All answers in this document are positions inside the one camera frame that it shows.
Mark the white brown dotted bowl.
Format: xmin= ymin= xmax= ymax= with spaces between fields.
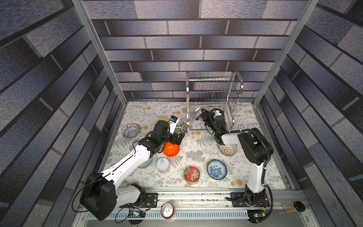
xmin=219 ymin=144 xmax=237 ymax=157

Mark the floral table mat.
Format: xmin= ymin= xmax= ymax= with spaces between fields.
xmin=109 ymin=101 xmax=286 ymax=189

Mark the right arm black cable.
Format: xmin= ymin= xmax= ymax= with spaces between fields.
xmin=204 ymin=108 xmax=274 ymax=223

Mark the blue yellow patterned plate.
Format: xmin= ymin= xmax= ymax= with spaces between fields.
xmin=122 ymin=124 xmax=140 ymax=139

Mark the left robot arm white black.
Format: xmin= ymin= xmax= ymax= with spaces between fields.
xmin=80 ymin=115 xmax=185 ymax=221

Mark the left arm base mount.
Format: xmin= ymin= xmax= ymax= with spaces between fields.
xmin=120 ymin=193 xmax=159 ymax=209

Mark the black white leaf bowl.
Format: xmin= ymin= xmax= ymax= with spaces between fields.
xmin=174 ymin=122 xmax=188 ymax=134

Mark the pale green ceramic bowl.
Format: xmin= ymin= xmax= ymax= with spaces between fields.
xmin=138 ymin=158 xmax=153 ymax=169

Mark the orange plastic bowl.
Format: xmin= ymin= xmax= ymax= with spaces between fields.
xmin=163 ymin=142 xmax=180 ymax=158

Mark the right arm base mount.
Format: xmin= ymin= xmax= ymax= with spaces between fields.
xmin=230 ymin=192 xmax=270 ymax=208

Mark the yellow plastic bowl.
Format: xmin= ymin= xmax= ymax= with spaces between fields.
xmin=155 ymin=119 xmax=169 ymax=124

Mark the stainless steel dish rack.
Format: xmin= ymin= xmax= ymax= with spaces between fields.
xmin=186 ymin=72 xmax=244 ymax=131

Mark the red floral bowl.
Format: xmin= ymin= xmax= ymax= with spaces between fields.
xmin=183 ymin=166 xmax=200 ymax=184

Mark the blue white floral bowl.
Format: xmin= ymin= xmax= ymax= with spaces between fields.
xmin=207 ymin=159 xmax=227 ymax=180

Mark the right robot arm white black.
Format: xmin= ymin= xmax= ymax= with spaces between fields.
xmin=196 ymin=108 xmax=274 ymax=205

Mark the dark glass patterned bowl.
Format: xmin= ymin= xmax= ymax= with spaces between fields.
xmin=194 ymin=107 xmax=203 ymax=121

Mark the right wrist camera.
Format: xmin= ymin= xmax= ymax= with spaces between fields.
xmin=214 ymin=110 xmax=224 ymax=117

